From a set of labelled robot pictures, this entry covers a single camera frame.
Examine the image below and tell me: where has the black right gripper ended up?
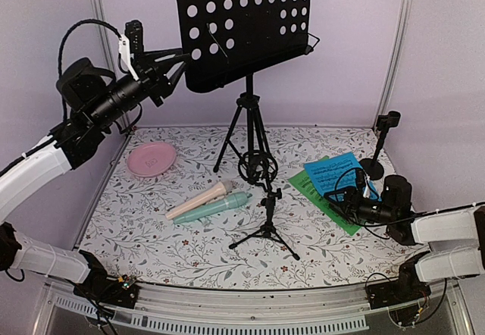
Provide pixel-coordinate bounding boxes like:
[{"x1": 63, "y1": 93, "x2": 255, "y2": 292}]
[{"x1": 324, "y1": 186, "x2": 396, "y2": 226}]

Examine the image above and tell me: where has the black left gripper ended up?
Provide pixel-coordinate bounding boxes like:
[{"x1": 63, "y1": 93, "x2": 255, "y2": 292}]
[{"x1": 88, "y1": 46, "x2": 192, "y2": 128}]

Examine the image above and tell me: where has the blue printed paper sheet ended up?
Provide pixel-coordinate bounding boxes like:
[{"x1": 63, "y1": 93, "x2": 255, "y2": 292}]
[{"x1": 304, "y1": 152, "x2": 362, "y2": 196}]

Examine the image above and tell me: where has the green paper sheet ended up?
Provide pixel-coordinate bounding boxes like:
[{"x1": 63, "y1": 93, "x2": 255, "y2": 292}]
[{"x1": 288, "y1": 170, "x2": 360, "y2": 236}]

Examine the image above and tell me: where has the black round-base mic stand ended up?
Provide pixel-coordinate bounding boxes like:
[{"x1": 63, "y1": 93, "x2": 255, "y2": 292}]
[{"x1": 359, "y1": 111, "x2": 401, "y2": 180}]

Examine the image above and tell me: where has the black tripod music stand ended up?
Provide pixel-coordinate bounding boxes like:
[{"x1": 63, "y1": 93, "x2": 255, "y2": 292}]
[{"x1": 177, "y1": 0, "x2": 314, "y2": 167}]

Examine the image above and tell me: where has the black small tripod mic stand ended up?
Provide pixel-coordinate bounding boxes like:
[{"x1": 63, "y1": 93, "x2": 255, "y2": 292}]
[{"x1": 229, "y1": 150, "x2": 300, "y2": 261}]

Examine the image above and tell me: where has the mint green toy microphone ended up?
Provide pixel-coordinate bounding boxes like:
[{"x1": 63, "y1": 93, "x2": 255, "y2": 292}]
[{"x1": 173, "y1": 192, "x2": 252, "y2": 224}]

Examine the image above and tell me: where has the beige toy microphone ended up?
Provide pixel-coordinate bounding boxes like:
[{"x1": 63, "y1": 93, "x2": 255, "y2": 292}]
[{"x1": 165, "y1": 180, "x2": 234, "y2": 220}]

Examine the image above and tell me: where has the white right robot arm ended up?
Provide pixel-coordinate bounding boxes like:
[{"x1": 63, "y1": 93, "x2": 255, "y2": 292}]
[{"x1": 324, "y1": 174, "x2": 484, "y2": 302}]

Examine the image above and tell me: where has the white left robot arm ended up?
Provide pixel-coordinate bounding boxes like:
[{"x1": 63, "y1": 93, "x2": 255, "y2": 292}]
[{"x1": 1, "y1": 49, "x2": 191, "y2": 300}]

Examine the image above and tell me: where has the pink round pad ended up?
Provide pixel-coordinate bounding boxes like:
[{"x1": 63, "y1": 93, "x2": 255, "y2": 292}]
[{"x1": 127, "y1": 142, "x2": 177, "y2": 178}]

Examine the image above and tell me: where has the floral patterned table mat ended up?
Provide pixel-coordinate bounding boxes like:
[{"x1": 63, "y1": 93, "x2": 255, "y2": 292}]
[{"x1": 80, "y1": 127, "x2": 423, "y2": 290}]

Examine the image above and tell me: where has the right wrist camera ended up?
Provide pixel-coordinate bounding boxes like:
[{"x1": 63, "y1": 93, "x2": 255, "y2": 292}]
[{"x1": 355, "y1": 168, "x2": 371, "y2": 199}]

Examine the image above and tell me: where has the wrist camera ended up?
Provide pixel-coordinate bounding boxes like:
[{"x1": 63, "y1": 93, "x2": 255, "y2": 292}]
[
  {"x1": 355, "y1": 168, "x2": 371, "y2": 199},
  {"x1": 116, "y1": 19, "x2": 147, "y2": 80}
]

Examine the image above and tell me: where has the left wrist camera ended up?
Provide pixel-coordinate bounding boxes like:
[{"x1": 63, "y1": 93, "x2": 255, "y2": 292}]
[{"x1": 116, "y1": 19, "x2": 147, "y2": 80}]

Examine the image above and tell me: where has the black braided left cable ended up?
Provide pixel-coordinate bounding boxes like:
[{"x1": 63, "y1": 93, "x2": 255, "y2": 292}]
[{"x1": 56, "y1": 18, "x2": 124, "y2": 124}]

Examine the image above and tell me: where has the left metal frame post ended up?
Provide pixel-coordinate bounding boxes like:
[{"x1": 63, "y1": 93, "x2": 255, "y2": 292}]
[{"x1": 90, "y1": 0, "x2": 116, "y2": 72}]

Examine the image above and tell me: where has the metal frame post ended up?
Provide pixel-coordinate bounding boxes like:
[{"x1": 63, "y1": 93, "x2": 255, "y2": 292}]
[
  {"x1": 90, "y1": 0, "x2": 116, "y2": 72},
  {"x1": 373, "y1": 0, "x2": 413, "y2": 130}
]

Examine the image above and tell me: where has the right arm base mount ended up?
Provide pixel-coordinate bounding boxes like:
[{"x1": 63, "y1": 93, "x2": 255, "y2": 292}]
[{"x1": 365, "y1": 251, "x2": 447, "y2": 328}]

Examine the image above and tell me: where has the front metal rail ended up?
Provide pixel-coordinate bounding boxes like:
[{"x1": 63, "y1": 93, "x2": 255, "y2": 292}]
[{"x1": 32, "y1": 280, "x2": 475, "y2": 334}]

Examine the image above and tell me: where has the right metal frame post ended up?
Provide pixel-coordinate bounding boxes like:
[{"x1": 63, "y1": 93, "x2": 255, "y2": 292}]
[{"x1": 373, "y1": 0, "x2": 413, "y2": 130}]

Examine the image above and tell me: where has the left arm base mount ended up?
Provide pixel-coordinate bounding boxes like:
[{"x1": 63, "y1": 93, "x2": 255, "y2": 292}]
[{"x1": 74, "y1": 250, "x2": 140, "y2": 309}]

